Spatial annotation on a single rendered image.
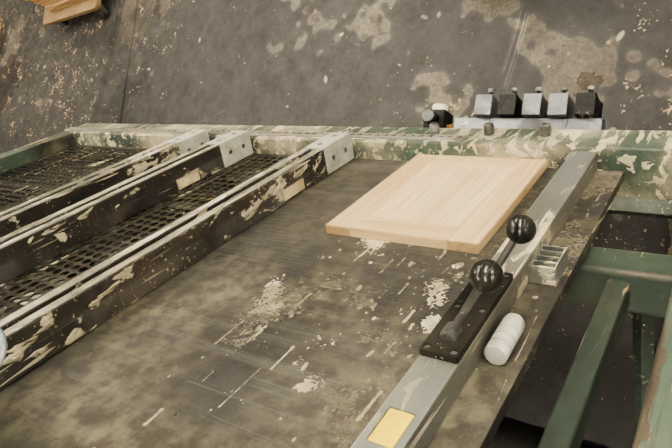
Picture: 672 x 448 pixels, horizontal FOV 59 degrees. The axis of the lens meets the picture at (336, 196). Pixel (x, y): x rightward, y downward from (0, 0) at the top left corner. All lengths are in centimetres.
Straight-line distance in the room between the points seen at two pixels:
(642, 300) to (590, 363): 22
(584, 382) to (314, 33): 243
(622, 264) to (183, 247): 76
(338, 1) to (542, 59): 106
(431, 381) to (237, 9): 293
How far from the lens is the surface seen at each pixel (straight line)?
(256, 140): 178
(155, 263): 112
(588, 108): 152
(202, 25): 360
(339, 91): 281
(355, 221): 116
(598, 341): 92
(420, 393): 69
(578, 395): 83
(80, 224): 145
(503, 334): 79
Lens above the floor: 218
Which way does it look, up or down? 55 degrees down
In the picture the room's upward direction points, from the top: 71 degrees counter-clockwise
